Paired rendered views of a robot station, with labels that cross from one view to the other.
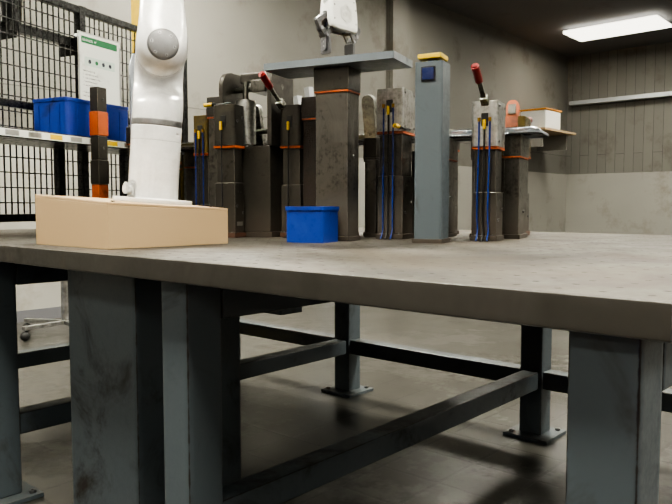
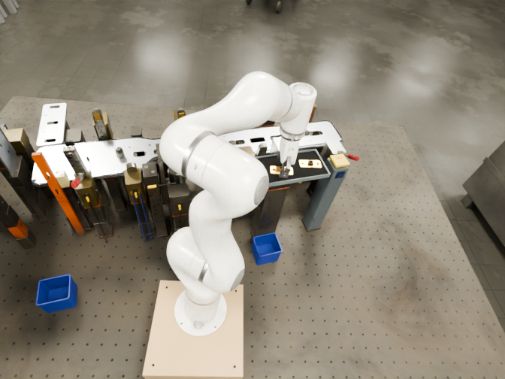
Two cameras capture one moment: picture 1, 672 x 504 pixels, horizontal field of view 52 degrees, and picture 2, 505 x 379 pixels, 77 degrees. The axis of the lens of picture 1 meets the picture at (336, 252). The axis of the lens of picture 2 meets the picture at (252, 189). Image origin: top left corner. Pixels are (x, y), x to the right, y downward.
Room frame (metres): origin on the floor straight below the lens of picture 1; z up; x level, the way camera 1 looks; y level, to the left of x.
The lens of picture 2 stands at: (1.38, 0.68, 1.99)
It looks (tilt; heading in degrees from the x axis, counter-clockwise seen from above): 50 degrees down; 310
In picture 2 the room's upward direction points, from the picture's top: 10 degrees clockwise
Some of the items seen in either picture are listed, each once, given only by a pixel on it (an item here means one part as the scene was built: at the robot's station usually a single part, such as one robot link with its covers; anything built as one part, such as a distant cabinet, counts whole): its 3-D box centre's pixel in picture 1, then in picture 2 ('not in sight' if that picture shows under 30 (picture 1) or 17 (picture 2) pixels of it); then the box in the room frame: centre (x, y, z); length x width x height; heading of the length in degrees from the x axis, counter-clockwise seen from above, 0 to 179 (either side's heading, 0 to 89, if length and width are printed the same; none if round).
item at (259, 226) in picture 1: (256, 154); (185, 192); (2.11, 0.24, 0.94); 0.18 x 0.13 x 0.49; 64
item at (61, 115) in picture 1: (82, 121); not in sight; (2.54, 0.92, 1.09); 0.30 x 0.17 x 0.13; 154
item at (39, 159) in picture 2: not in sight; (62, 200); (2.36, 0.64, 0.95); 0.03 x 0.01 x 0.50; 64
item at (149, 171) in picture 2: (220, 167); (156, 204); (2.15, 0.36, 0.91); 0.07 x 0.05 x 0.42; 154
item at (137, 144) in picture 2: (324, 141); (204, 145); (2.25, 0.04, 1.00); 1.38 x 0.22 x 0.02; 64
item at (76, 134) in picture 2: not in sight; (82, 156); (2.67, 0.46, 0.84); 0.12 x 0.07 x 0.28; 154
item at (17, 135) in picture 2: not in sight; (29, 165); (2.69, 0.67, 0.88); 0.08 x 0.08 x 0.36; 64
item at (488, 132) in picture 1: (486, 172); (325, 174); (1.83, -0.40, 0.88); 0.12 x 0.07 x 0.36; 154
